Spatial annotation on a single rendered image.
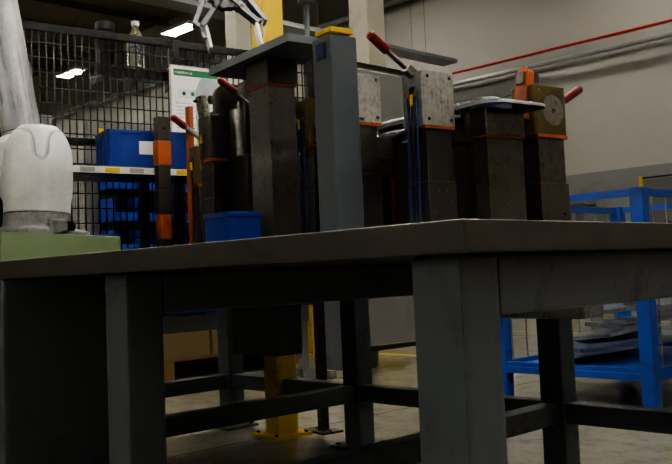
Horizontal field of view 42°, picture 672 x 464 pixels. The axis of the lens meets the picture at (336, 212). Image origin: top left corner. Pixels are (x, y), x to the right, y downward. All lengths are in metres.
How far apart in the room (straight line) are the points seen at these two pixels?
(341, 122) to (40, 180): 0.74
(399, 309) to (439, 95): 3.96
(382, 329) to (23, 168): 3.79
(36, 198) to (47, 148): 0.12
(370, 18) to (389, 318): 5.44
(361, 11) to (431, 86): 8.66
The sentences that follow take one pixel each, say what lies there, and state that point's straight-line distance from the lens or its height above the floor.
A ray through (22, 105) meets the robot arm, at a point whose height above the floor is 1.11.
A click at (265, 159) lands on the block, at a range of 2.04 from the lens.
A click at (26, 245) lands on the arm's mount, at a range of 2.06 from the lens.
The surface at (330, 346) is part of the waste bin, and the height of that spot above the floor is 0.16.
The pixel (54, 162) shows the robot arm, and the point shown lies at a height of 0.93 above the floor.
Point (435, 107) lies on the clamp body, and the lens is 1.87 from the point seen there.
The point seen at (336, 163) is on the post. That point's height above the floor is 0.87.
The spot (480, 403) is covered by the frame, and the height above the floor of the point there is 0.48.
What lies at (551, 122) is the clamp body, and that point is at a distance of 2.12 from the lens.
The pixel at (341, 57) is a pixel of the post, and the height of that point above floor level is 1.09.
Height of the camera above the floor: 0.64
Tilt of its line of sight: 4 degrees up
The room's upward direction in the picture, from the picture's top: 2 degrees counter-clockwise
